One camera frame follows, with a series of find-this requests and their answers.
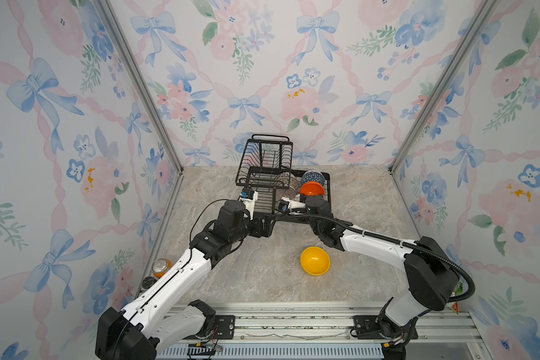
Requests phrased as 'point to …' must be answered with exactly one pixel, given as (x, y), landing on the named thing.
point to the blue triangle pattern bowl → (313, 175)
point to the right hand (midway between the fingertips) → (305, 191)
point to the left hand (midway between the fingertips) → (265, 214)
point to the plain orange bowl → (312, 187)
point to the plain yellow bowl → (315, 261)
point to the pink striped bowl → (290, 193)
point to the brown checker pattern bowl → (292, 180)
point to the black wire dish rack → (265, 169)
